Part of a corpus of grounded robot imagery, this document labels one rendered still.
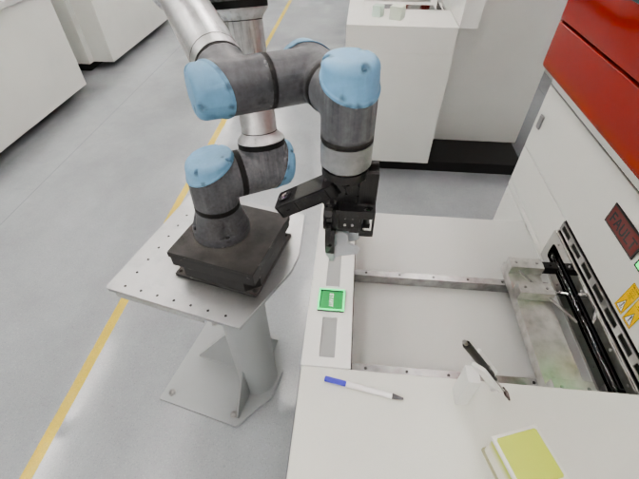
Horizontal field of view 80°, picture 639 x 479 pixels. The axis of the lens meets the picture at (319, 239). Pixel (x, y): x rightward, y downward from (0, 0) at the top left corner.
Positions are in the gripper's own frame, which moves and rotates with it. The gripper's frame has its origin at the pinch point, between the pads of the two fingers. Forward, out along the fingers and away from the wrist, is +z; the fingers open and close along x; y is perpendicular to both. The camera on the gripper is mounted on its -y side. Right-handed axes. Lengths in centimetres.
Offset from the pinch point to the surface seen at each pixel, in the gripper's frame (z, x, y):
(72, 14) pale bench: 57, 350, -278
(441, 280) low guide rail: 25.7, 17.1, 28.6
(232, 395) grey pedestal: 109, 16, -40
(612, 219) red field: 1, 17, 58
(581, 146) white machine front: -3, 39, 59
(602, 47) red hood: -24, 41, 54
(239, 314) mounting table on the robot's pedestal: 28.7, 4.1, -22.4
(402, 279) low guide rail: 26.4, 17.1, 18.6
